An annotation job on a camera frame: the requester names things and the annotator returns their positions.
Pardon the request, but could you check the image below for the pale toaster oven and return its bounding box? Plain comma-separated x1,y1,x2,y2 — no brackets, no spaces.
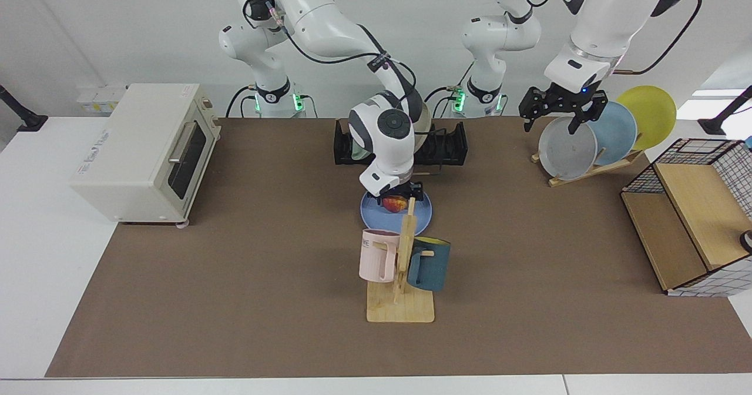
69,83,222,228

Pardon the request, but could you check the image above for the dark blue cup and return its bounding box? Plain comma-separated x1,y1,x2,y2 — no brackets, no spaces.
407,237,451,292

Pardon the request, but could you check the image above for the light blue plate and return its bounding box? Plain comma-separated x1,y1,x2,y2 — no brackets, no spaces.
580,101,638,166

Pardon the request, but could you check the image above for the wooden plate stand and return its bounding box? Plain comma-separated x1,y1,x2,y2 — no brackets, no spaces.
531,148,645,188

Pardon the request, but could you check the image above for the white wall outlet box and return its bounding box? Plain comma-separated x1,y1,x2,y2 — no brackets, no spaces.
76,86,127,115

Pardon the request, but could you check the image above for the wooden cup stand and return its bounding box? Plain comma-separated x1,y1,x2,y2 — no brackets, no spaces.
367,197,435,323

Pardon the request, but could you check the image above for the pale green plate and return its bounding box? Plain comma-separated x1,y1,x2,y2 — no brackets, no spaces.
351,128,372,161

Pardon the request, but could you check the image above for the grey plate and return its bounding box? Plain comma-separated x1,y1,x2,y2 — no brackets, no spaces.
538,116,598,180

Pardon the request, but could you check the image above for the brown table cloth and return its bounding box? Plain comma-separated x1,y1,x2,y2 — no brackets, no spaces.
45,117,752,378

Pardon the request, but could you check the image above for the pink cup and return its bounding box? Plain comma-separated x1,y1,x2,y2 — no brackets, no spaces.
359,229,401,283

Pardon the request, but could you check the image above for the yellow plate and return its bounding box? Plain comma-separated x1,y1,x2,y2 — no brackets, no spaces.
615,85,677,151

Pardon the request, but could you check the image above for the beige plate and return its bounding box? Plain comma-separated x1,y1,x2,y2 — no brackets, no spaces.
410,102,432,152

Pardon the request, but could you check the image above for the wire basket with wooden floor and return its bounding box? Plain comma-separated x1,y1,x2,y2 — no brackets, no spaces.
621,138,752,297

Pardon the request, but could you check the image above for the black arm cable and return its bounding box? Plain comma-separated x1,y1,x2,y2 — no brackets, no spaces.
242,0,442,178
614,0,703,75

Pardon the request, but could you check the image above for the black dish rack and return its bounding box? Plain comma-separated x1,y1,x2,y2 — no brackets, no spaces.
334,118,469,166

